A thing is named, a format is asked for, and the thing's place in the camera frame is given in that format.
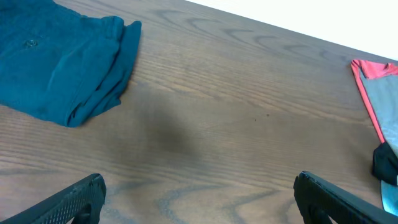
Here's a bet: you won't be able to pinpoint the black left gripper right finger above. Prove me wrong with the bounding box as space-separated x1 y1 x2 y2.
294 171 397 224

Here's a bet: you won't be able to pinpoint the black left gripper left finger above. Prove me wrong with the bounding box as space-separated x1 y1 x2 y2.
1 174 106 224

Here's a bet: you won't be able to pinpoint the dark blue denim shorts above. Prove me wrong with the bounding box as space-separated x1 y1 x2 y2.
1 0 142 128

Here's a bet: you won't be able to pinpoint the light blue garment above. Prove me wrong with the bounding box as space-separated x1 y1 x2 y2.
381 180 398 216

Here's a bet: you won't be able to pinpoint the black garment with printed label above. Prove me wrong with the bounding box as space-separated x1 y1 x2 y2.
372 142 397 185

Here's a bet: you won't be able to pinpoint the khaki grey shorts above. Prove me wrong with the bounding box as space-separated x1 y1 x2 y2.
360 72 398 155

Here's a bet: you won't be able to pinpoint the red orange t-shirt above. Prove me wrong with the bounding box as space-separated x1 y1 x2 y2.
351 59 397 144

